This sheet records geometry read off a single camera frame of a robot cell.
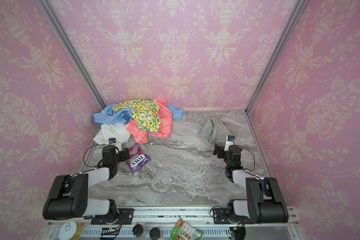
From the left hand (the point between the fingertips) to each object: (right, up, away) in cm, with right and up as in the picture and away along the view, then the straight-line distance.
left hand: (120, 149), depth 93 cm
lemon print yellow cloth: (+15, +23, +5) cm, 28 cm away
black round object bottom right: (+66, -36, -22) cm, 79 cm away
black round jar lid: (+20, -29, -30) cm, 47 cm away
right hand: (+65, +4, -2) cm, 65 cm away
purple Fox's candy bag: (+12, -5, -1) cm, 13 cm away
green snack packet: (+39, -33, -25) cm, 57 cm away
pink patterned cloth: (+27, +11, +9) cm, 31 cm away
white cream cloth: (-4, +11, +9) cm, 15 cm away
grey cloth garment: (+61, +11, +4) cm, 62 cm away
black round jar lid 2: (+28, -30, -31) cm, 51 cm away
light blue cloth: (-14, +22, +14) cm, 30 cm away
